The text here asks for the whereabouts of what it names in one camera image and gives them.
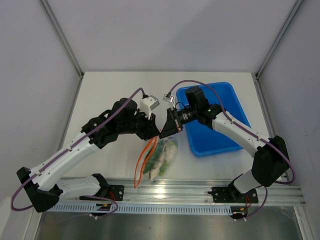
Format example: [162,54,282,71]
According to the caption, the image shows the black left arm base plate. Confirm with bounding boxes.
[79,185,125,202]

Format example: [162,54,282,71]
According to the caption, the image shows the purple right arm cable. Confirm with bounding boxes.
[168,79,298,222]

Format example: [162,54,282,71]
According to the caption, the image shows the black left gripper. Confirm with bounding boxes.
[118,108,161,141]

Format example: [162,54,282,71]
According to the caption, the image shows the green cucumber toy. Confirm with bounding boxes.
[143,141,164,174]

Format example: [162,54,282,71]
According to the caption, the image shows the white green cabbage toy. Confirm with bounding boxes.
[146,138,179,181]

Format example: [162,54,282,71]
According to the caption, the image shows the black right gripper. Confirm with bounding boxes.
[159,106,198,140]

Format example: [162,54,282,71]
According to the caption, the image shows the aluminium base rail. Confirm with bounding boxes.
[57,176,306,207]

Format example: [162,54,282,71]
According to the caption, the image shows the green grapes toy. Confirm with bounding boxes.
[157,160,171,176]

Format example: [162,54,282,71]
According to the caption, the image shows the blue plastic bin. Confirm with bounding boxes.
[184,82,250,158]

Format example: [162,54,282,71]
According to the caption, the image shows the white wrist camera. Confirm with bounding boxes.
[162,92,176,108]
[139,95,160,120]

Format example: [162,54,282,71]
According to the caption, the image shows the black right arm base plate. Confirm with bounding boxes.
[207,186,259,204]

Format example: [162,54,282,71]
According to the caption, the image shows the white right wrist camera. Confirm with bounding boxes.
[162,92,176,108]

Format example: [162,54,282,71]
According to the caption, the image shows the clear zip bag orange zipper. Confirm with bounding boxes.
[133,136,179,189]

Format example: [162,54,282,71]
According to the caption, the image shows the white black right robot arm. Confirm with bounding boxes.
[159,86,290,202]

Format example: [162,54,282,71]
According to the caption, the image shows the white slotted cable duct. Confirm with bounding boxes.
[49,202,233,216]

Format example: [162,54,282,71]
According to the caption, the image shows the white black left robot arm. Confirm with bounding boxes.
[16,95,160,213]

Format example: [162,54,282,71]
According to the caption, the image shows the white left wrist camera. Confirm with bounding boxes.
[139,95,160,120]

